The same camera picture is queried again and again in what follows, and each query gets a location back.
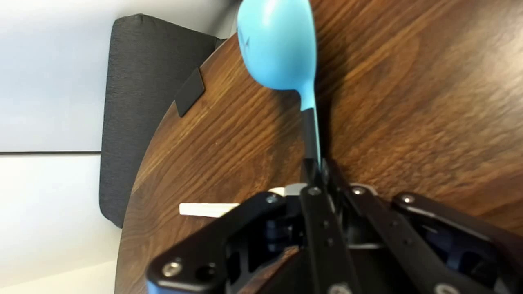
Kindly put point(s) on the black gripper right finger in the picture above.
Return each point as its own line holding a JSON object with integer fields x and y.
{"x": 414, "y": 235}

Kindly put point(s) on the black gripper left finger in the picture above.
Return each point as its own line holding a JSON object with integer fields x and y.
{"x": 321, "y": 239}

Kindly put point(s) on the blue plastic scoop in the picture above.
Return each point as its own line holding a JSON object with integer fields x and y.
{"x": 278, "y": 43}

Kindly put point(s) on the dark grey chair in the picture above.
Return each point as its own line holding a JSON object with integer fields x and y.
{"x": 141, "y": 83}

